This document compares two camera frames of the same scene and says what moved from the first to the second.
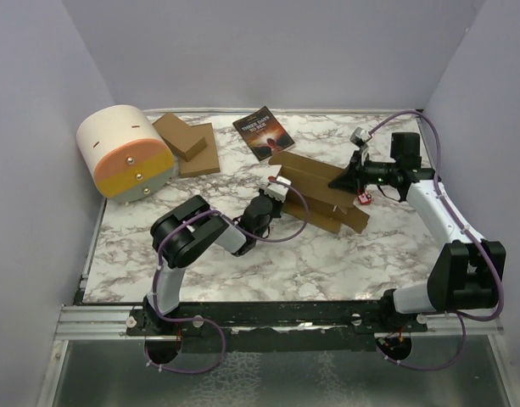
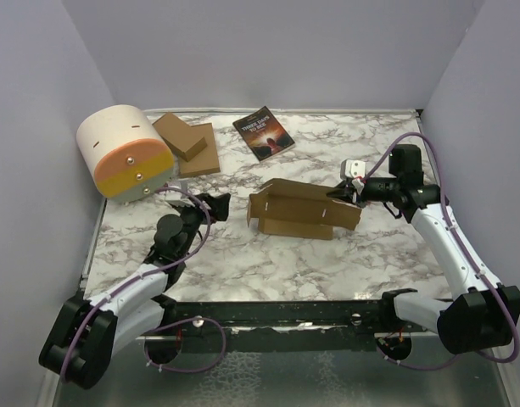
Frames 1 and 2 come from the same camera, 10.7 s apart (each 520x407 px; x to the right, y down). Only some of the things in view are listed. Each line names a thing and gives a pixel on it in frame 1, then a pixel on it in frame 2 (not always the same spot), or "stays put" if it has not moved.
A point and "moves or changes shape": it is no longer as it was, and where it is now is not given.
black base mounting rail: x=332 y=319 stays put
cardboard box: x=330 y=207 moves or changes shape
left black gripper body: x=276 y=207 to x=192 y=217
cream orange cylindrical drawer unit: x=126 y=155 stays put
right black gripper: x=348 y=180 to x=346 y=192
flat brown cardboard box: x=206 y=160 stays put
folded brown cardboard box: x=180 y=136 stays put
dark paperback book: x=264 y=133 stays put
